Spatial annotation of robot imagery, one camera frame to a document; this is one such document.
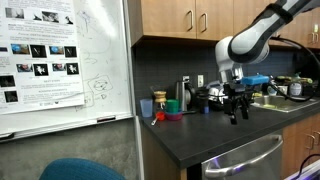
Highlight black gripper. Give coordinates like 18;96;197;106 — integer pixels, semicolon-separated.
222;81;254;126

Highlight red plastic bowl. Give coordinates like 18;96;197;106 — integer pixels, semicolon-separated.
165;112;184;122

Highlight white round dish in rack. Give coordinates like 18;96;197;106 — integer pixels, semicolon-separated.
206;83;228;102

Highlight stainless steel sink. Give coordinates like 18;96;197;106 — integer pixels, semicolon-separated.
251;94;319;113

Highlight stainless steel dishwasher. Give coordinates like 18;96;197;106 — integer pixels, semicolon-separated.
199;130;284;180

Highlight stainless steel kettle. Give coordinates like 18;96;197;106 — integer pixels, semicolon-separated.
175;80;196;113

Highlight white jar with label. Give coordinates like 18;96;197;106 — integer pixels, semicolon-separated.
289;80;303;98

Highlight wooden lower cabinets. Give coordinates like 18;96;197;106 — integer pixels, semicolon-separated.
281;113;320;180

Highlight wooden cabinets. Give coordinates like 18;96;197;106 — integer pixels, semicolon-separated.
281;113;320;180
127;0;320;50

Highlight small red scoop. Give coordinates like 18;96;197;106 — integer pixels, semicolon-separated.
150;111;166;127

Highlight translucent blue cup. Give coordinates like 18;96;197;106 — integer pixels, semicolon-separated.
139;98;154;118

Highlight wooden upper cabinets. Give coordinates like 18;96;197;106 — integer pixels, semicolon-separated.
127;0;320;50

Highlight black whiteboard eraser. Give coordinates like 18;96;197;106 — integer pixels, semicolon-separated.
96;115;117;123

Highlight whiteboard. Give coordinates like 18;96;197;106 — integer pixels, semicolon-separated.
0;0;136;142

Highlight research poster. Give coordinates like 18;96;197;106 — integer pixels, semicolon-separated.
0;0;85;115

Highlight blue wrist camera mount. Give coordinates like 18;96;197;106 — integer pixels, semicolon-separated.
240;74;270;87

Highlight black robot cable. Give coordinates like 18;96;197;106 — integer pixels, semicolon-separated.
268;35;320;103

